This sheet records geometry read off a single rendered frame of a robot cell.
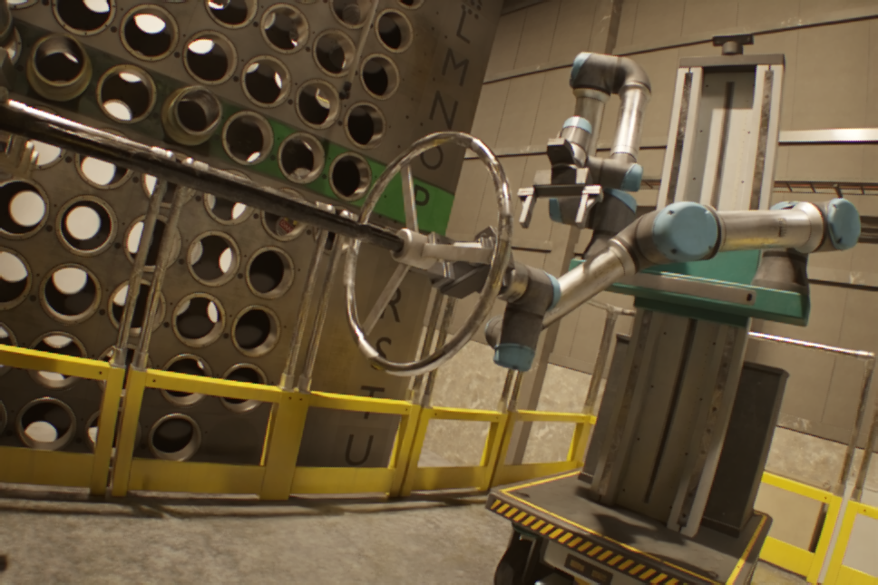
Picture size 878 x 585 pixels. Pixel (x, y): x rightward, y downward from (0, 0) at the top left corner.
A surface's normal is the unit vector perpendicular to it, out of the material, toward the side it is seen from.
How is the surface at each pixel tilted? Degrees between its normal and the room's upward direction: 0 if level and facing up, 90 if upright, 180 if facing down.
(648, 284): 90
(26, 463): 90
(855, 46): 90
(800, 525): 90
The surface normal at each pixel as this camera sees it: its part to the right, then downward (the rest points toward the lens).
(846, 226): 0.21, -0.04
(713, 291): -0.63, -0.20
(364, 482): 0.63, 0.11
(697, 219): -0.05, -0.03
